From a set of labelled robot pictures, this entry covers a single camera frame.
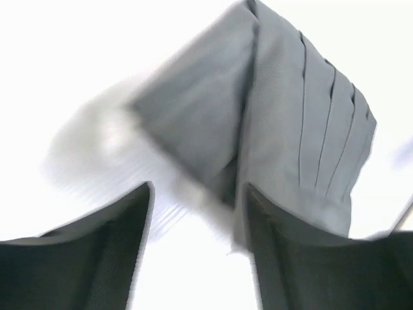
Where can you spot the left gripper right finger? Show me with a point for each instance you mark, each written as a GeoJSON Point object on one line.
{"type": "Point", "coordinates": [300, 266]}

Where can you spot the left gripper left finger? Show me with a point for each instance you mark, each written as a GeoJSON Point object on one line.
{"type": "Point", "coordinates": [86, 264]}

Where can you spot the grey pleated skirt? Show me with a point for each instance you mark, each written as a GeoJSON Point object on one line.
{"type": "Point", "coordinates": [252, 101]}

